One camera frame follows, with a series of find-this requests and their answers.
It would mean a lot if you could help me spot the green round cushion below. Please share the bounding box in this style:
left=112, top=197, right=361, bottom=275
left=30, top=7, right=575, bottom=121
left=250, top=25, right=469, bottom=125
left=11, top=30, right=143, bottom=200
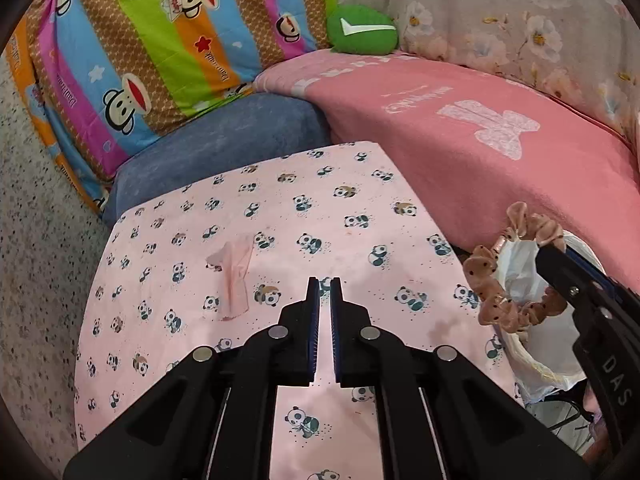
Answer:
left=326, top=4, right=399, bottom=55

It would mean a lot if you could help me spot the blue sofa cushion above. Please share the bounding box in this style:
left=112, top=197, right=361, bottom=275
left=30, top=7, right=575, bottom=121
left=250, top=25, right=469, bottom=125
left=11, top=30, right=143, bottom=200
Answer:
left=102, top=91, right=333, bottom=231

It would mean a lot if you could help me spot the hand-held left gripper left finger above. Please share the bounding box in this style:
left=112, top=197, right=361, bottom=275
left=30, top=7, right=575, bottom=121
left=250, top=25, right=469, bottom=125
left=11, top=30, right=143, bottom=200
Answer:
left=62, top=276, right=322, bottom=480

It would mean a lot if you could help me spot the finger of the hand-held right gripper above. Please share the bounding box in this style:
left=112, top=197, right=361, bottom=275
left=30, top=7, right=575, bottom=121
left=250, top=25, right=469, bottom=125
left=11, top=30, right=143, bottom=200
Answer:
left=562, top=245, right=640, bottom=306
left=536, top=245, right=608, bottom=341

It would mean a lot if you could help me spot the pink blanket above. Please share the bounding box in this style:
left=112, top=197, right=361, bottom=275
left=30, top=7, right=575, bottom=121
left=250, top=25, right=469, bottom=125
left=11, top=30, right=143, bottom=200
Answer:
left=254, top=51, right=640, bottom=261

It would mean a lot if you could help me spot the grey floral cloth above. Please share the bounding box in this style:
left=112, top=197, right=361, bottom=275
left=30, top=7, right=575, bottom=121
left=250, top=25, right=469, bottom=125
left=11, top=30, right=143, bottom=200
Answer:
left=330, top=0, right=640, bottom=141

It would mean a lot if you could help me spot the colourful monkey print pillow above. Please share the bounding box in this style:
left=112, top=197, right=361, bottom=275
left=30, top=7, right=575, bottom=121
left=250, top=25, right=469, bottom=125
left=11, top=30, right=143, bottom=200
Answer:
left=5, top=0, right=341, bottom=216

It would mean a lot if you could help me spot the bin with white bag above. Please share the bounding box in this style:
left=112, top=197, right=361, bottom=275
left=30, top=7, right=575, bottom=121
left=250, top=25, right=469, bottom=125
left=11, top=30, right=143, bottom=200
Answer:
left=487, top=230, right=608, bottom=406

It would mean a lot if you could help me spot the pink panda print tablecloth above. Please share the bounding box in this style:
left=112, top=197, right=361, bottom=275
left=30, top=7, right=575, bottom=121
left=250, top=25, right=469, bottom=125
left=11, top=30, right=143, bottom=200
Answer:
left=75, top=141, right=526, bottom=480

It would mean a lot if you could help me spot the beige polka dot scrunchie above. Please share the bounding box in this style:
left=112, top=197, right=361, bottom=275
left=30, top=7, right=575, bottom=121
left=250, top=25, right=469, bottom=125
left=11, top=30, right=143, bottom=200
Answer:
left=462, top=201, right=568, bottom=332

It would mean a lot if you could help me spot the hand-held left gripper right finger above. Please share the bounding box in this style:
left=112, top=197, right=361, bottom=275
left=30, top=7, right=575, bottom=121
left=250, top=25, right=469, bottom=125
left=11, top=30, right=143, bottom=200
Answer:
left=328, top=276, right=593, bottom=480

